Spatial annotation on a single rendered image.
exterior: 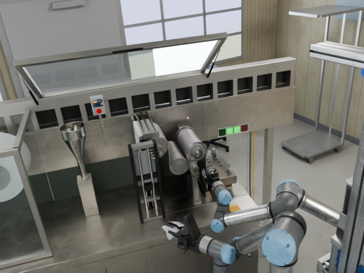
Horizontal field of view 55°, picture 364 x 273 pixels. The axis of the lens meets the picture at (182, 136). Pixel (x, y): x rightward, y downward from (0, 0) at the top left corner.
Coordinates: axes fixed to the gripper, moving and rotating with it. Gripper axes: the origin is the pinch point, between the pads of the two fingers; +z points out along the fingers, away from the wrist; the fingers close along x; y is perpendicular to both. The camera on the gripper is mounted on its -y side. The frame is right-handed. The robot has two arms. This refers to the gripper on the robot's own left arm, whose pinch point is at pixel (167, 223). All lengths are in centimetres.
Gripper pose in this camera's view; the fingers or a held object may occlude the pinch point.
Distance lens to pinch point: 172.9
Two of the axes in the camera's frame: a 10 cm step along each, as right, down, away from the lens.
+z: -8.2, -2.0, 5.4
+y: 0.0, 9.4, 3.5
